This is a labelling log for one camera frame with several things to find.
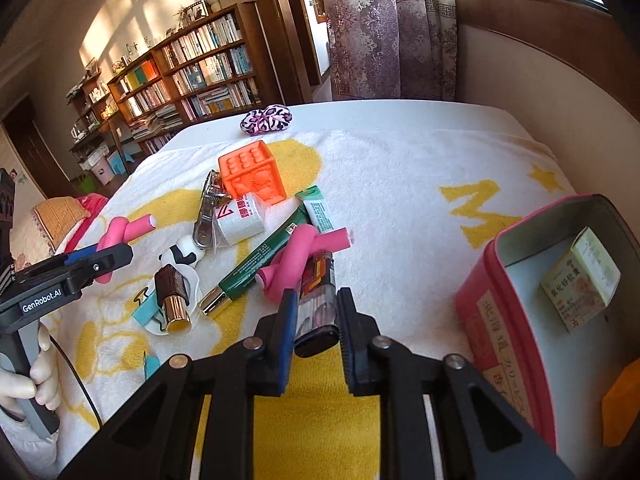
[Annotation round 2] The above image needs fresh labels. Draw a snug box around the white round lid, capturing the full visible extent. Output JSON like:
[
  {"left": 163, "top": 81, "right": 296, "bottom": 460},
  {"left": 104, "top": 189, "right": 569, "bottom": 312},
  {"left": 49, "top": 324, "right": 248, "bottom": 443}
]
[{"left": 134, "top": 263, "right": 201, "bottom": 336}]

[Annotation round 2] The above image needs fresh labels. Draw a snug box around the orange duck rubber cube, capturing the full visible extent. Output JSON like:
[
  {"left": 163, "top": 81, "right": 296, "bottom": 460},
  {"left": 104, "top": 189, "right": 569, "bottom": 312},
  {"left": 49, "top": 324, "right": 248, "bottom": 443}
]
[{"left": 602, "top": 360, "right": 640, "bottom": 448}]

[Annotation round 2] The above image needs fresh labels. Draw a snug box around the white red roll package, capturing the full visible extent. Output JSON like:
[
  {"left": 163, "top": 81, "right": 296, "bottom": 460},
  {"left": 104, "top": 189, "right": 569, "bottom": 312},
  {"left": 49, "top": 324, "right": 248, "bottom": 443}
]
[{"left": 215, "top": 193, "right": 266, "bottom": 246}]

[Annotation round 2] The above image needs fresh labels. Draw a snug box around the brown gold perfume bottle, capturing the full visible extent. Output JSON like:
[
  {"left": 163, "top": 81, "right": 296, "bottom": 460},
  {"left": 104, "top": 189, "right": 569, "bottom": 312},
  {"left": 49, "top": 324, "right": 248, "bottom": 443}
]
[{"left": 154, "top": 264, "right": 191, "bottom": 335}]

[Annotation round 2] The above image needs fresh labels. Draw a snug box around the small pink foam curler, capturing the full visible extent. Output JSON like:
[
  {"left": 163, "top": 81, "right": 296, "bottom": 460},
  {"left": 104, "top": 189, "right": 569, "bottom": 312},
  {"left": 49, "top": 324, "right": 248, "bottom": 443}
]
[{"left": 255, "top": 224, "right": 352, "bottom": 304}]

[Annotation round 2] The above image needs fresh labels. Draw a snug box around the small wooden shelf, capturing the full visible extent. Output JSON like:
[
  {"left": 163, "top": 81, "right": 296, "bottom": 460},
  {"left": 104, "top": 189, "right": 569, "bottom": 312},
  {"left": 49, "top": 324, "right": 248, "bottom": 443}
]
[{"left": 66, "top": 67, "right": 122, "bottom": 171}]

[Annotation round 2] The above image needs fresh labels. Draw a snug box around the large metal clamp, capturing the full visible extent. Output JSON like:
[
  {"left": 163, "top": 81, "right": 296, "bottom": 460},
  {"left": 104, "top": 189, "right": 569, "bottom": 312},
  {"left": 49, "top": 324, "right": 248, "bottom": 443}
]
[{"left": 192, "top": 169, "right": 231, "bottom": 250}]

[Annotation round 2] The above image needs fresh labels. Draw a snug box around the pink storage bin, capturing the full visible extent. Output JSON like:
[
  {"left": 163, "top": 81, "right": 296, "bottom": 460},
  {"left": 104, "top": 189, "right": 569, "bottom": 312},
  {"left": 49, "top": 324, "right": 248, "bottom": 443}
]
[{"left": 91, "top": 157, "right": 115, "bottom": 186}]

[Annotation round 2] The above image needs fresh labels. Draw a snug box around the teal binder clip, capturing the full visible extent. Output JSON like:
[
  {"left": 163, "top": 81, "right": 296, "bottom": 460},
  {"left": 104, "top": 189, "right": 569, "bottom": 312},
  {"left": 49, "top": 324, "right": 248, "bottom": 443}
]
[{"left": 143, "top": 352, "right": 160, "bottom": 380}]

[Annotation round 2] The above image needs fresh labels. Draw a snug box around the wooden bookshelf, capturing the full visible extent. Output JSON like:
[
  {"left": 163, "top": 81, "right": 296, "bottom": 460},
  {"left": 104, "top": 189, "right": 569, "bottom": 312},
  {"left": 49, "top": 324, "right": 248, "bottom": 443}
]
[{"left": 107, "top": 2, "right": 281, "bottom": 155}]

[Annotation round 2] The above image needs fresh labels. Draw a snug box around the clear black lighter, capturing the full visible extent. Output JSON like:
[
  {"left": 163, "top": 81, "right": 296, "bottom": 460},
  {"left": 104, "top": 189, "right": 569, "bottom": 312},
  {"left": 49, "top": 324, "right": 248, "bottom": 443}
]
[{"left": 294, "top": 252, "right": 340, "bottom": 359}]

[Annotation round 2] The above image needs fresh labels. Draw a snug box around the white green ointment tube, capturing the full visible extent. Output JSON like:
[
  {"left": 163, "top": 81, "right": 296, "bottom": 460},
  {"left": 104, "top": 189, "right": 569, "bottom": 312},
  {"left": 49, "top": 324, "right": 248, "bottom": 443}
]
[{"left": 295, "top": 185, "right": 336, "bottom": 234}]

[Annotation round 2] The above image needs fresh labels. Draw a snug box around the white yellow towel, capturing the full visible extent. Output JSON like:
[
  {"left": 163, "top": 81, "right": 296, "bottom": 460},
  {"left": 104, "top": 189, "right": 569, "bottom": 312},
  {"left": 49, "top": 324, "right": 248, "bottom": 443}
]
[{"left": 47, "top": 130, "right": 573, "bottom": 479}]

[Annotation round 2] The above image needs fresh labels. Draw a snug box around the panda figurine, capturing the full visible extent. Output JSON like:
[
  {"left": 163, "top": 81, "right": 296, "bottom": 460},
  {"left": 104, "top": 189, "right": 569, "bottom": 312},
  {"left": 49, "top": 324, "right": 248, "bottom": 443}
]
[{"left": 158, "top": 234, "right": 205, "bottom": 268}]

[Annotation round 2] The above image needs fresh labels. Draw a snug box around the large pink foam curler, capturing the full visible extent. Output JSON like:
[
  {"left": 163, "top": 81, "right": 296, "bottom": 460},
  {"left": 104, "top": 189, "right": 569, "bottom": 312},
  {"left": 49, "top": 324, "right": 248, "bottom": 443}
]
[{"left": 96, "top": 214, "right": 156, "bottom": 252}]

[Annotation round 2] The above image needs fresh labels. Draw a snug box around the green gold tube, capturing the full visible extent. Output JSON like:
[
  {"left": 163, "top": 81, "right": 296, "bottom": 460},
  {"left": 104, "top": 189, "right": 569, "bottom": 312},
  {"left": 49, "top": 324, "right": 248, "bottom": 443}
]
[{"left": 198, "top": 205, "right": 310, "bottom": 315}]

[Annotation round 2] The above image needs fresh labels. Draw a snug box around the green yellow medicine box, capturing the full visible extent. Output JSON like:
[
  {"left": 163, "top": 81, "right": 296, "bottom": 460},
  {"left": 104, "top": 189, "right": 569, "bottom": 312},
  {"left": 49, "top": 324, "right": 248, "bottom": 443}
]
[{"left": 540, "top": 228, "right": 622, "bottom": 332}]

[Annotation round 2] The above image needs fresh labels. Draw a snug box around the orange woven cushion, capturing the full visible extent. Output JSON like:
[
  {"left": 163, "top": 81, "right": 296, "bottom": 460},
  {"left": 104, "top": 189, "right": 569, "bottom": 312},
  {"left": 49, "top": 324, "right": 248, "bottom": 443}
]
[{"left": 32, "top": 196, "right": 87, "bottom": 254}]

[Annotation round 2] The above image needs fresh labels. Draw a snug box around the red tin box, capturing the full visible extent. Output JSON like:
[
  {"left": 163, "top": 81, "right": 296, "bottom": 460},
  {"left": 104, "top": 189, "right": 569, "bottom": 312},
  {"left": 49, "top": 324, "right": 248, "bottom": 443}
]
[{"left": 456, "top": 194, "right": 639, "bottom": 479}]

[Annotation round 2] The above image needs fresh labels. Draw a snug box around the red blanket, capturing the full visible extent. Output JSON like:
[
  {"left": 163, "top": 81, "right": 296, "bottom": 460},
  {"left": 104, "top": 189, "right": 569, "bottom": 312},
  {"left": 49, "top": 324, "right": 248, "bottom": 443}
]
[{"left": 58, "top": 193, "right": 108, "bottom": 254}]

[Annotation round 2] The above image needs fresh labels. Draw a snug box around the pink leopard scrunchie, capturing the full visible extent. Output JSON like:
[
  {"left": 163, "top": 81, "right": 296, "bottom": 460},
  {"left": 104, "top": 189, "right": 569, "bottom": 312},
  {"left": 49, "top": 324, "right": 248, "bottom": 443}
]
[{"left": 240, "top": 104, "right": 293, "bottom": 136}]

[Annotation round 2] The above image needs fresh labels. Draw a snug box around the white gloved left hand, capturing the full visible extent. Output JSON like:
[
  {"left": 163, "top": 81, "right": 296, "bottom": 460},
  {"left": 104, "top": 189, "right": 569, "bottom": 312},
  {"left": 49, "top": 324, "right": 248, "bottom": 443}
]
[{"left": 1, "top": 323, "right": 61, "bottom": 422}]

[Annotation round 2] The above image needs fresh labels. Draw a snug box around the orange studded rubber cube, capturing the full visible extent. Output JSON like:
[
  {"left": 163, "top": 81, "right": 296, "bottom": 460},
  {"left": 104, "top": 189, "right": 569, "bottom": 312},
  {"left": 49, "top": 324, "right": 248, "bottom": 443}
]
[{"left": 218, "top": 141, "right": 286, "bottom": 206}]

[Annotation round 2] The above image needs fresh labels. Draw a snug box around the purple patterned curtain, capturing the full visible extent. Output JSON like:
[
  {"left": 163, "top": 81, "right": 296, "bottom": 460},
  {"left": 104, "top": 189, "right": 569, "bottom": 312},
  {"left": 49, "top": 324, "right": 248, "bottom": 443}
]
[{"left": 323, "top": 0, "right": 458, "bottom": 101}]

